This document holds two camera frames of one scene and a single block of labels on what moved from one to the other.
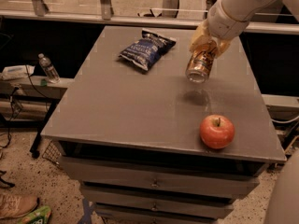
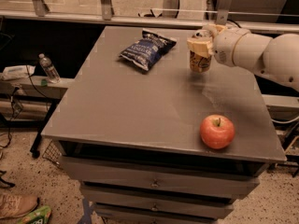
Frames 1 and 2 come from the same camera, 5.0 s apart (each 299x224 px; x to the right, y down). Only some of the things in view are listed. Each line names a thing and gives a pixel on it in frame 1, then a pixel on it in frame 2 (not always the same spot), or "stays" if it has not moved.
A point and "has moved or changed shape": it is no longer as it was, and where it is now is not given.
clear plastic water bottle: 49,69 stays
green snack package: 40,216 stays
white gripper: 224,20 -> 222,47
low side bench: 30,104 stays
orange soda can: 200,63 has moved or changed shape
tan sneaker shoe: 16,205 stays
